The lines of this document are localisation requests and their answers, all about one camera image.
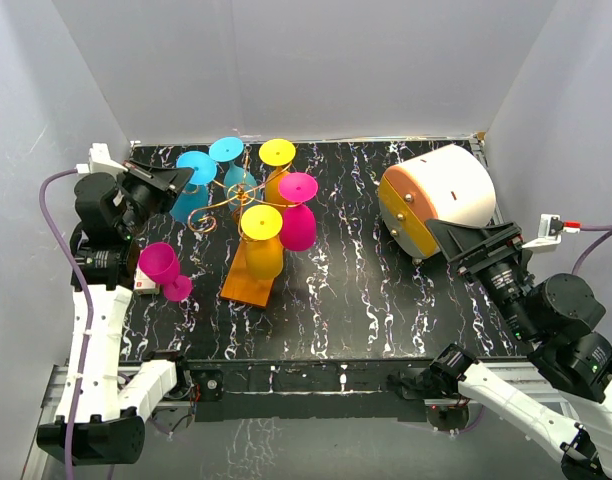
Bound blue wine glass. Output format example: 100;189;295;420
170;151;217;223

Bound purple cable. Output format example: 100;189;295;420
39;169;180;480
460;224;612;436

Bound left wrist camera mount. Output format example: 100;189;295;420
76;143;127;177

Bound yellow wine glass front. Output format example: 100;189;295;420
240;205;283;280

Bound gold wire wine glass rack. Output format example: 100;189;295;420
172;137;296;308

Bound small white red box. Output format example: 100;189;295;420
134;269;160;295

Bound white round drawer cabinet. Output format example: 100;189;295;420
378;144;496;261

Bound yellow wine glass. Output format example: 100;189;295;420
259;138;296;208
240;205;283;280

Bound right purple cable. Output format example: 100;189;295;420
460;224;612;436

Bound teal wine glass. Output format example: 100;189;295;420
209;136;261;212

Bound aluminium front rail frame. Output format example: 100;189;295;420
38;351;563;437

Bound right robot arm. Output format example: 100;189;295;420
426;219;612;479

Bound yellow wine glass back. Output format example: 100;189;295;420
259;138;296;208

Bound pink wine glass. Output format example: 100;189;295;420
278;172;319;252
138;242;193;302

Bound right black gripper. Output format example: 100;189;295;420
423;217;536;340

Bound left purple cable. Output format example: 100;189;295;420
39;169;180;480

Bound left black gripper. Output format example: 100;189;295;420
117;159;194;237

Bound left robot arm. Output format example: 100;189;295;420
36;160;194;478

